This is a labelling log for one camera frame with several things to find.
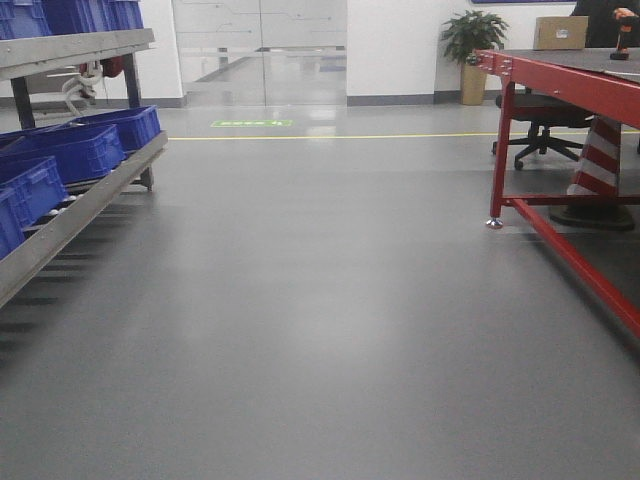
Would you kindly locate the red white traffic cone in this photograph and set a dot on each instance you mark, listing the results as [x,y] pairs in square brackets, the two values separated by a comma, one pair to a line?
[597,174]

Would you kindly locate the black office chair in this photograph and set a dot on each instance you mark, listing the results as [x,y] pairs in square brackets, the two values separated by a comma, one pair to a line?
[543,113]

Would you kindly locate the blue plastic crate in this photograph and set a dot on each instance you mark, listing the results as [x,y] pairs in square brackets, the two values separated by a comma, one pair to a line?
[37,187]
[82,153]
[136,126]

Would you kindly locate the brown cardboard package box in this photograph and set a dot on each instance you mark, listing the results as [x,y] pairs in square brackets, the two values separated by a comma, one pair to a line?
[560,33]

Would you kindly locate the green potted plant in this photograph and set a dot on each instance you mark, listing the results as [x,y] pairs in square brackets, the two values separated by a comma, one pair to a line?
[464,34]

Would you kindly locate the person in dark clothes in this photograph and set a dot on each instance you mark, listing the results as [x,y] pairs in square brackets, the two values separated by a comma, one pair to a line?
[602,29]

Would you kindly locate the orange black barcode scanner gun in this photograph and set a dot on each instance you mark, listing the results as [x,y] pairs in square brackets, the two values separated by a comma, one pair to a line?
[626,21]

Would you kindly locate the glass double door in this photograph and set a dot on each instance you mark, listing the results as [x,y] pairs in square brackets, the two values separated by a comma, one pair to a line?
[262,52]

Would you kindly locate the blue plastic crate middle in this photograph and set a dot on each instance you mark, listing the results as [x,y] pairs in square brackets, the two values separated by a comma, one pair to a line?
[82,153]

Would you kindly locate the red metal work table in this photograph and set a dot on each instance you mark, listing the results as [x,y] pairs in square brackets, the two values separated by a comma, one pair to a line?
[604,95]

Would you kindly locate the blue plastic crate upper shelf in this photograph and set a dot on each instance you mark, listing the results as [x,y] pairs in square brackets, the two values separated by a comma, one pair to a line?
[36,18]

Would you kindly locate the blue plastic crate far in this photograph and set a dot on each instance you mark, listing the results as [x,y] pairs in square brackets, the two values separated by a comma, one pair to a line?
[136,126]

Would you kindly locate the blue plastic crate near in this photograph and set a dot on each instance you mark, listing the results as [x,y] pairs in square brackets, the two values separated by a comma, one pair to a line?
[37,187]

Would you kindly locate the grey metal roller rack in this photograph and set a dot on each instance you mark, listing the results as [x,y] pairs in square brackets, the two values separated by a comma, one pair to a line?
[26,250]

